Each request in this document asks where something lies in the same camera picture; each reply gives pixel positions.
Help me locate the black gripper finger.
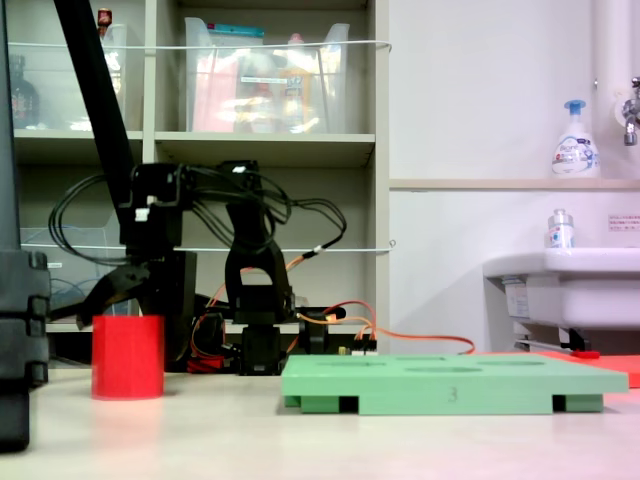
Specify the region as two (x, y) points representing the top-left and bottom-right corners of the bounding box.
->
(139, 249), (199, 354)
(74, 262), (152, 332)

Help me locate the red octagonal pillar block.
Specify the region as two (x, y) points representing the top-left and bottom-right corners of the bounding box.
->
(90, 314), (166, 402)

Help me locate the low clear plastic box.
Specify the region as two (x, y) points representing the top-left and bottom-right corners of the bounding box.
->
(19, 227), (132, 324)

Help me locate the black tripod leg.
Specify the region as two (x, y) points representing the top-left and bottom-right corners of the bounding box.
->
(49, 0), (194, 374)
(0, 0), (52, 454)

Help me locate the beige shelf unit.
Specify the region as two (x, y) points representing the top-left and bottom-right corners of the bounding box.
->
(4, 0), (392, 372)

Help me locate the narrow clear plastic container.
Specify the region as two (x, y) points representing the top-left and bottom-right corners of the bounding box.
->
(98, 22), (130, 132)

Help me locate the large clear plastic bin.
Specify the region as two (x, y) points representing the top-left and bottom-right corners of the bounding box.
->
(183, 16), (352, 135)

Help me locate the dark glass bottle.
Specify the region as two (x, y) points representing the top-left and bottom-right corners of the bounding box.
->
(8, 53), (42, 131)

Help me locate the black circuit board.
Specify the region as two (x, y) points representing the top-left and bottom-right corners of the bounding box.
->
(338, 333), (380, 358)

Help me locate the orange label spray bottle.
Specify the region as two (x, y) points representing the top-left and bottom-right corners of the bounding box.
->
(279, 32), (314, 133)

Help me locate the teal edged package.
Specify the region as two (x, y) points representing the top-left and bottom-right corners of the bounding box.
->
(206, 21), (266, 46)

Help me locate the green shape sorter board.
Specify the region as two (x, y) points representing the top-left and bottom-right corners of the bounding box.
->
(279, 353), (630, 417)

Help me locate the small clear sanitizer bottle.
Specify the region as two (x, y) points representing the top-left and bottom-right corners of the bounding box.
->
(545, 208), (576, 250)

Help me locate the white ceramic sink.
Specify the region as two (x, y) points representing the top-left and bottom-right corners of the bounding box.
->
(481, 246), (640, 352)

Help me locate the white foam soap pump bottle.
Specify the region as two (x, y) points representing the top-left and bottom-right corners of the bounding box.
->
(550, 98), (602, 180)

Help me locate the chrome water faucet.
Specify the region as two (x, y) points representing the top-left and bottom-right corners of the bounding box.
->
(620, 76), (640, 148)

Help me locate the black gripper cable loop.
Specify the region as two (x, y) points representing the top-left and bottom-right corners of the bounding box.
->
(47, 173), (133, 267)

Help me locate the white shelf guard wire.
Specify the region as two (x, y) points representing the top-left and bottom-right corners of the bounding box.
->
(19, 241), (398, 254)
(7, 40), (393, 53)

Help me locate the red text wall label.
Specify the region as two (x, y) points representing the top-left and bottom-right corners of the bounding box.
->
(607, 213), (640, 233)

